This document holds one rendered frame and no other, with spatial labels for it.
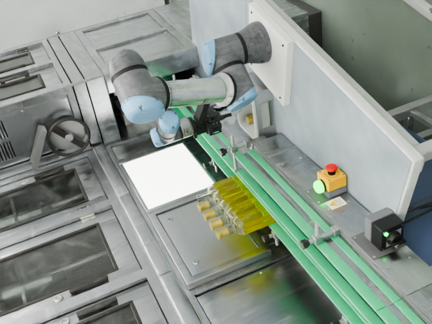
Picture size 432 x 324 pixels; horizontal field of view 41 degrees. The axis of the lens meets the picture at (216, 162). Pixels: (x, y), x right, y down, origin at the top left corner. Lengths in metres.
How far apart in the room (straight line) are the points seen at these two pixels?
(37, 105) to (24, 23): 2.78
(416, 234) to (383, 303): 0.30
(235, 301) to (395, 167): 0.75
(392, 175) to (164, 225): 1.02
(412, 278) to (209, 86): 0.84
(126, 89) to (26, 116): 1.24
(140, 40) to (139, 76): 1.47
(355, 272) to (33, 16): 4.39
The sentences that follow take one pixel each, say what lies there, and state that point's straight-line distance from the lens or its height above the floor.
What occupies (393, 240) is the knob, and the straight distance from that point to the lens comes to 1.71.
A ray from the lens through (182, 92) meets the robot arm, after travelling 1.79.
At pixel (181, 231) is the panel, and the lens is 2.30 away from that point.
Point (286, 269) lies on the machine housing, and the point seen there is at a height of 0.97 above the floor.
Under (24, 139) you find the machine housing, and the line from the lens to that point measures 2.93.
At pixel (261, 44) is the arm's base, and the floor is 0.81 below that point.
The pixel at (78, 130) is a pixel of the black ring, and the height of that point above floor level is 1.43.
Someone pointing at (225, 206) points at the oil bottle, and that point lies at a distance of 2.14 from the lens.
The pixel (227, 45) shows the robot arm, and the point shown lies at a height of 0.93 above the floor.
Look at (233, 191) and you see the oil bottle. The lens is 2.20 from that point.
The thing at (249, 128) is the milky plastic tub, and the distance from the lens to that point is 2.38.
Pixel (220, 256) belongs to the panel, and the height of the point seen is 1.15.
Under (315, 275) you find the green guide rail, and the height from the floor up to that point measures 0.95.
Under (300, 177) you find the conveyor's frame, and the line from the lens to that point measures 2.03.
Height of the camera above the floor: 1.62
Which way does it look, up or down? 15 degrees down
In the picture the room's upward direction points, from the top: 110 degrees counter-clockwise
